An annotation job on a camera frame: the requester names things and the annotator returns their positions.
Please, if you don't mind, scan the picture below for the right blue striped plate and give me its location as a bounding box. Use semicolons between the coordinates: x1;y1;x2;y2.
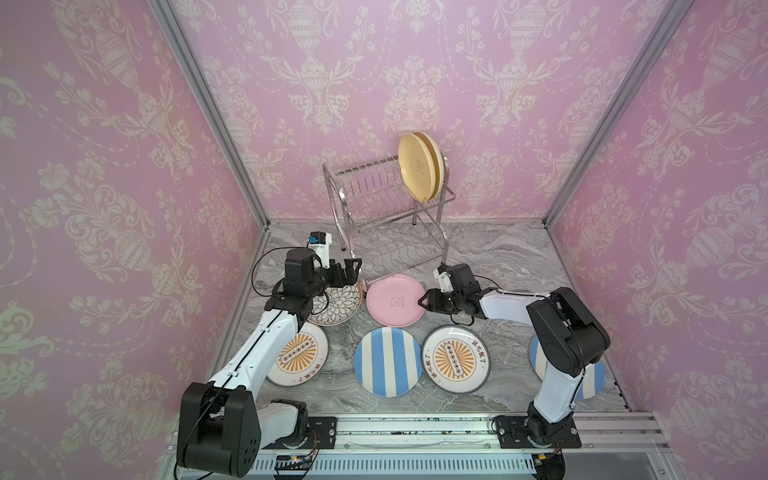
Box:
530;337;606;400

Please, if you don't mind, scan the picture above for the centre blue striped plate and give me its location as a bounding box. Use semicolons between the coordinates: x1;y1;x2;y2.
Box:
354;327;423;398

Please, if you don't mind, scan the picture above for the right aluminium corner post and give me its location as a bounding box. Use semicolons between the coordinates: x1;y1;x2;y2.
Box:
542;0;693;232

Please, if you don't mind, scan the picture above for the small circuit board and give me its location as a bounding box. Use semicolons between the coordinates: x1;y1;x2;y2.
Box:
274;454;315;476

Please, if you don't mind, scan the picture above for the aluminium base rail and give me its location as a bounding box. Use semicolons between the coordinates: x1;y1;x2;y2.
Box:
246;412;685;479

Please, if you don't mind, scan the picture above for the pink bear plate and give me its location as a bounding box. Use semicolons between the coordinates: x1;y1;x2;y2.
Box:
366;274;426;328

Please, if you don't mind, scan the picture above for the left aluminium corner post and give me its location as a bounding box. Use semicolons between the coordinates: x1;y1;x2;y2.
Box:
148;0;270;231

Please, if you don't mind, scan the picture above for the aluminium corner post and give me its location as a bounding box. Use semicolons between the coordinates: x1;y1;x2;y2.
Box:
542;0;693;232
148;0;270;231

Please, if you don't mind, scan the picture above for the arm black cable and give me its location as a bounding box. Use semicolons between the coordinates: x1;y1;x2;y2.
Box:
473;274;550;298
250;245;310;301

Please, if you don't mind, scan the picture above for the orange sunburst plate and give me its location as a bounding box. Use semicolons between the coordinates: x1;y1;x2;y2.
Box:
267;323;330;387
422;326;491;394

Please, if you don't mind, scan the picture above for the brown rim petal pattern plate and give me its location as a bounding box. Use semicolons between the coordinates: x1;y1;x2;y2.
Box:
308;284;363;327

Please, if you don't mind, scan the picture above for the left orange sunburst plate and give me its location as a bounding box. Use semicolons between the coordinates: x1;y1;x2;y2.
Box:
267;323;330;387

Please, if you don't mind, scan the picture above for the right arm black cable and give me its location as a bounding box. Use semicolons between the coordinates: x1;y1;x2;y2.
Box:
473;274;550;298

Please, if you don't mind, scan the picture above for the stainless steel dish rack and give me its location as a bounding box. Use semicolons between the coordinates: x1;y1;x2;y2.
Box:
322;156;456;288

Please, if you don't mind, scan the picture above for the blue striped plate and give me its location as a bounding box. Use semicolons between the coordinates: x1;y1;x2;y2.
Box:
530;337;606;400
354;327;423;398

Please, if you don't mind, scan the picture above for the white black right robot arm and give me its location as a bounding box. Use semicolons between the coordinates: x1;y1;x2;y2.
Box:
418;263;611;447

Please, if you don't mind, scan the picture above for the yellow bear plate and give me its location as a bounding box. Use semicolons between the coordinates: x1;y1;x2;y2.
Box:
398;131;437;203

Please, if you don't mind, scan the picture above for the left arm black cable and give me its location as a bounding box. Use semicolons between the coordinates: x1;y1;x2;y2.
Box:
250;245;310;301

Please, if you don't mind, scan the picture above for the cream beige plate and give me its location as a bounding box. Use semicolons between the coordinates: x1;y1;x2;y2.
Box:
426;135;447;198

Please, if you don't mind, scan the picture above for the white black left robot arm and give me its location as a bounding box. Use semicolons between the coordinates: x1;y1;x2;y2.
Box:
176;234;363;478

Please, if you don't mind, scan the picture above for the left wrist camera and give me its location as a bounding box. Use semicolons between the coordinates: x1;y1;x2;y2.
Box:
307;231;333;268

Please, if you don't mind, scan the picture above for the centre orange sunburst plate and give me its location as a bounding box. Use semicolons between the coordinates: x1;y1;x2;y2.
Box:
422;326;491;394

